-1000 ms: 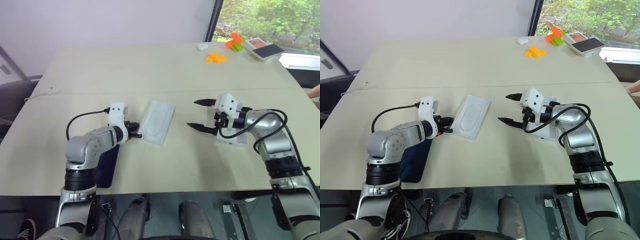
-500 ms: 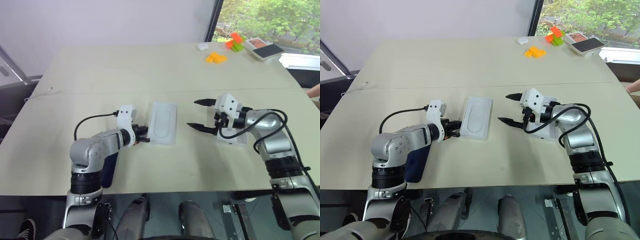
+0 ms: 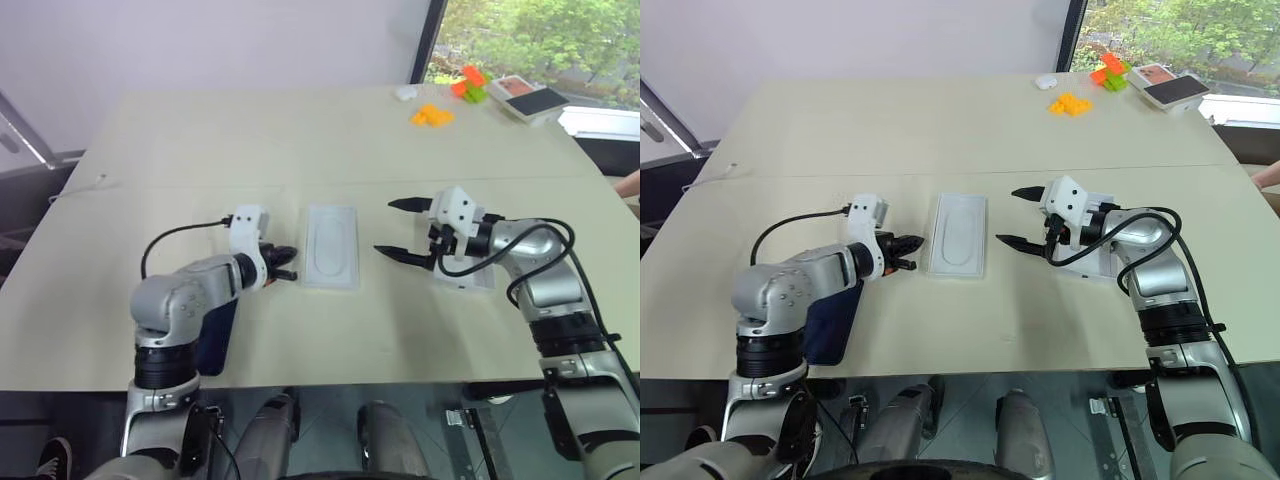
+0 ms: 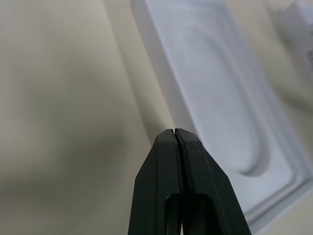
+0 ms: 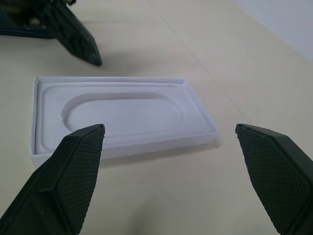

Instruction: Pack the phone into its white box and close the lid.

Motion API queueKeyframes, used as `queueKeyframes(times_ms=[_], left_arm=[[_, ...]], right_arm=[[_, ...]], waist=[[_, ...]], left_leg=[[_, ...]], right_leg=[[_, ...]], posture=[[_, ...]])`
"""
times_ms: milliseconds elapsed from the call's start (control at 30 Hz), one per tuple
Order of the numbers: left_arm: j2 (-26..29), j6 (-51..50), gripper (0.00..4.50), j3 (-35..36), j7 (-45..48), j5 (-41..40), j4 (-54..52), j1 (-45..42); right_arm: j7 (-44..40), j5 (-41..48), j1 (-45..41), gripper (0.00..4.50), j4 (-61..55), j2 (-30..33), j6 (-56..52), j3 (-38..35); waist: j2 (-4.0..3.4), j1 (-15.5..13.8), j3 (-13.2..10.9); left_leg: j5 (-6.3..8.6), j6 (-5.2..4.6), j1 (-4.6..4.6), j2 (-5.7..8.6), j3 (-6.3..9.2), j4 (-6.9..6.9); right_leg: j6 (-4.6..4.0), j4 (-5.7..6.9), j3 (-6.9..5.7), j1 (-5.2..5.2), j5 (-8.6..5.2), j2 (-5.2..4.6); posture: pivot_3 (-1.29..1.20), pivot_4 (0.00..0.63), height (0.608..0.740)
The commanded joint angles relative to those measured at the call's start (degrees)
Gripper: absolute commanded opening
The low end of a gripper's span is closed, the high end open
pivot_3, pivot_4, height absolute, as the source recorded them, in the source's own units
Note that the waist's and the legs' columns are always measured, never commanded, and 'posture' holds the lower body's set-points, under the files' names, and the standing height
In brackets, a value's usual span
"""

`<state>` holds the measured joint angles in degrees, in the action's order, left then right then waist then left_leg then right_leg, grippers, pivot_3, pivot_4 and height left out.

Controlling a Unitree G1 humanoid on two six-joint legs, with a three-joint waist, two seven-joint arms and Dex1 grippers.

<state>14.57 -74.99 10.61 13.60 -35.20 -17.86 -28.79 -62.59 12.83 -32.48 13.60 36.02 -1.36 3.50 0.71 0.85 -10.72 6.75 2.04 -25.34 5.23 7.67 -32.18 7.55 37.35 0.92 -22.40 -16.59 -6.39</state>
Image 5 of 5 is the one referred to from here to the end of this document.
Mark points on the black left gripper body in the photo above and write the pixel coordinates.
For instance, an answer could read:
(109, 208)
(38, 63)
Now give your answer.
(22, 12)

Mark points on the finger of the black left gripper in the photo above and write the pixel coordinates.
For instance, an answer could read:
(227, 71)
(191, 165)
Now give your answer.
(78, 39)

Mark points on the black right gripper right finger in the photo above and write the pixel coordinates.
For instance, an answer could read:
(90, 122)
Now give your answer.
(276, 176)

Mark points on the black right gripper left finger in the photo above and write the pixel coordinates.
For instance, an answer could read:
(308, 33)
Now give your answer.
(61, 181)

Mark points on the dark blue phone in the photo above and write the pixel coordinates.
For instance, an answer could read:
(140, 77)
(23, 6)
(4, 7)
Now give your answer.
(22, 32)

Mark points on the white phone box base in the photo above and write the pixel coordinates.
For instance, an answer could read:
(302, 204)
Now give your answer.
(127, 115)

